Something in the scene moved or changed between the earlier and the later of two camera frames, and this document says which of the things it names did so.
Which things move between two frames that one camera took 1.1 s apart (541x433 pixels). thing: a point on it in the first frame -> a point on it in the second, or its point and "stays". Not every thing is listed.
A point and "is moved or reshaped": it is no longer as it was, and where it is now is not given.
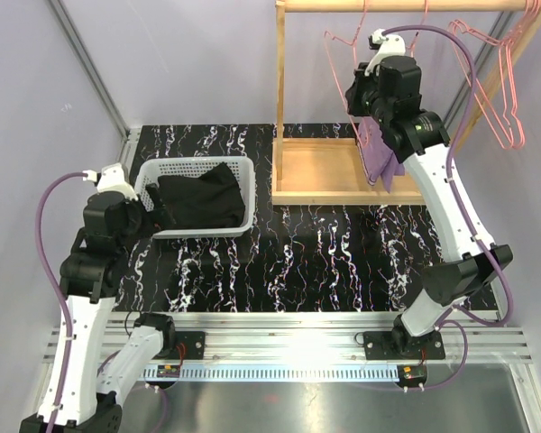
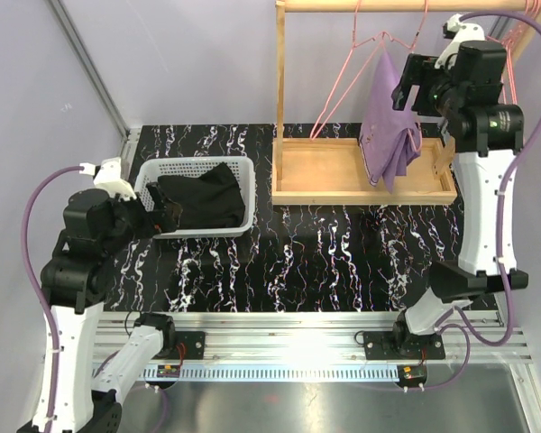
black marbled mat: (297, 259) stays
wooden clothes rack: (321, 170) stays
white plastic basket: (243, 169) stays
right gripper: (361, 81) -> (420, 71)
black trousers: (211, 200) stays
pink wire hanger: (339, 84) is moved or reshaped
